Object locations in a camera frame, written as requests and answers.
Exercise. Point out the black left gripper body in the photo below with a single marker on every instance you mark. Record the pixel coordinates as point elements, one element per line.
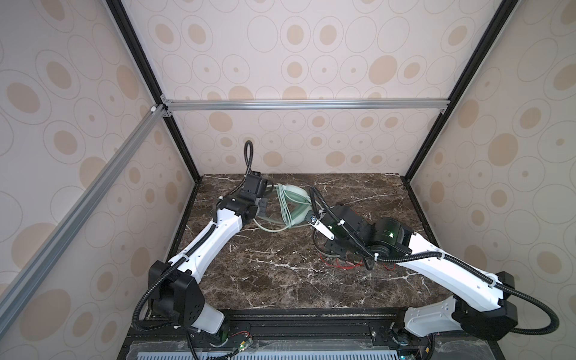
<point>262,205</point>

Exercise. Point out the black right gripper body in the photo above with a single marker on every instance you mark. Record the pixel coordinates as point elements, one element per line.
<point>336,249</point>

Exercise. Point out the black white headphones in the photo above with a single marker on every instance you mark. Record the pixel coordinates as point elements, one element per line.
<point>322,249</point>

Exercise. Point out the mint green headphones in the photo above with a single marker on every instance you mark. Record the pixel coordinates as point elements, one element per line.
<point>294,203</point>

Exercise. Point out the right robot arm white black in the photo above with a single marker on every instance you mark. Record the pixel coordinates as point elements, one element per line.
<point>479,304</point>

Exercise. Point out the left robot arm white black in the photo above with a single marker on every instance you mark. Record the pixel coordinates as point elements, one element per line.
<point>174,296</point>

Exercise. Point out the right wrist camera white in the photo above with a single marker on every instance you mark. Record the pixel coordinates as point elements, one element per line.
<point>318,225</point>

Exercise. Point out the silver aluminium rail back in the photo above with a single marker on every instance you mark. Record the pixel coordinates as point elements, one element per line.
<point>316,104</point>

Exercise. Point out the silver aluminium rail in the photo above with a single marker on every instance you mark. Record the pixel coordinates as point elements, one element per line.
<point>316,104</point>
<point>40,265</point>

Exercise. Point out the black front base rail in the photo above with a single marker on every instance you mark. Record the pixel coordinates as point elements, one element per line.
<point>341,333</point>

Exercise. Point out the black corner frame post left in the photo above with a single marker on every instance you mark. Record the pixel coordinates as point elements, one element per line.
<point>132,41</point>

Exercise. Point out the black corner frame post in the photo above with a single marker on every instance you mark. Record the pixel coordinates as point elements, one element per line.
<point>486,42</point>
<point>132,41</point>

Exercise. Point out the silver aluminium rail left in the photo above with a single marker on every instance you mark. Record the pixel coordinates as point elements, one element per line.
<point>40,265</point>

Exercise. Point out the black corner frame post right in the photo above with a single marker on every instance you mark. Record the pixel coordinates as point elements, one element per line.
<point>486,42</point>

